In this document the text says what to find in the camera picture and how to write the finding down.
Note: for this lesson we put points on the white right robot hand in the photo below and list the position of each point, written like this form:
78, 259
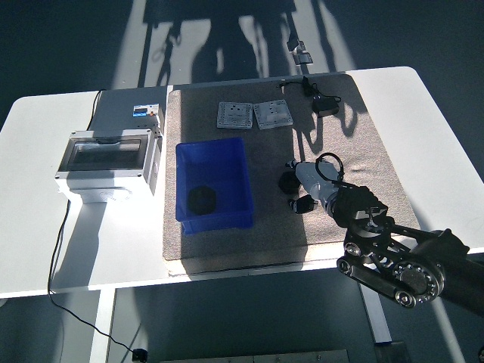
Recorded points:
315, 181

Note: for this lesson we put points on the black hexagonal nut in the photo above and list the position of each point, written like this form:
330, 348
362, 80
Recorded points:
202, 199
287, 183

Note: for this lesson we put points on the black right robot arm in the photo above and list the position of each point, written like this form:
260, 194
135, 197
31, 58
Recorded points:
359, 204

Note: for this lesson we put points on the blue plastic box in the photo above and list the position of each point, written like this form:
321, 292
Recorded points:
223, 226

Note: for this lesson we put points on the grey-brown mat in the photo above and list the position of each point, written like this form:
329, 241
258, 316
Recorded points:
264, 227

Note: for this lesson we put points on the black power adapter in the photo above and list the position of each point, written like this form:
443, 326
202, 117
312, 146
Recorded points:
324, 106

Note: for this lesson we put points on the grey square socket plate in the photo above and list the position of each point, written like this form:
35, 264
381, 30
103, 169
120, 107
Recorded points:
234, 115
272, 113

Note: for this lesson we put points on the black clamp device on stand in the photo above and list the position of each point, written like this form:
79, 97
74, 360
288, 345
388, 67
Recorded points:
300, 53

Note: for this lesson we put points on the white right table leg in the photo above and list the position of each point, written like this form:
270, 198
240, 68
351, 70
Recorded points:
380, 325

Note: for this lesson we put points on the white table leg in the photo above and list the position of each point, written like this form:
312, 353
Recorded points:
100, 325
380, 325

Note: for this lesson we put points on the blue and white circuit breaker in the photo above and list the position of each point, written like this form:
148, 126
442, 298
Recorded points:
145, 110

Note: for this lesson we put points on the black floor plug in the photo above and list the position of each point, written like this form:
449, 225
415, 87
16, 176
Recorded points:
139, 354

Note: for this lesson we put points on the white left table leg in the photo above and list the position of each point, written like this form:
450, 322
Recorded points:
100, 325

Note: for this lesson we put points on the grey enclosure with clear lid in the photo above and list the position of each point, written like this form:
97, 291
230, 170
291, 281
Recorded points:
102, 155

